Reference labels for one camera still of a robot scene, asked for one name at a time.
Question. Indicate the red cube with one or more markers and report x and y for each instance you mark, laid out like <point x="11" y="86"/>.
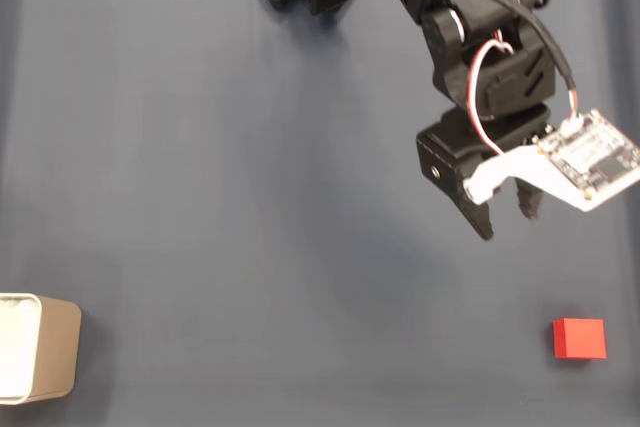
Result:
<point x="582" y="339"/>

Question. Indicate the tan and white box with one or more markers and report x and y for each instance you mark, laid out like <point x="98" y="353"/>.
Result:
<point x="50" y="347"/>

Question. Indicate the grey table mat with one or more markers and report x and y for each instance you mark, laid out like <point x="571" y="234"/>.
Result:
<point x="250" y="197"/>

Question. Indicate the white camera board mount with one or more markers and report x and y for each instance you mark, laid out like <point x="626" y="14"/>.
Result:
<point x="590" y="157"/>

